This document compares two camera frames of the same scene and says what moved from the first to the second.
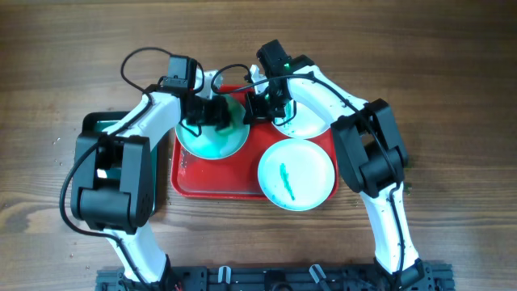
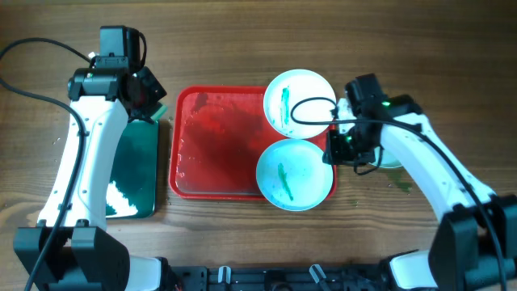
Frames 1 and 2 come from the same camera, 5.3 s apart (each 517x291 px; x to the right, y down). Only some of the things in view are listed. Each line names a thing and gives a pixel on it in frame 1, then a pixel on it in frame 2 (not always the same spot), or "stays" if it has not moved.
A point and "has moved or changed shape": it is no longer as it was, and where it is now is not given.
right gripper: (253, 113) → (333, 153)
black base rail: (425, 276) stays
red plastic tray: (236, 177) stays
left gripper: (218, 114) → (156, 90)
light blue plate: (210, 144) has moved or changed shape
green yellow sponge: (237, 114) has moved or changed shape
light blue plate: (296, 175) stays
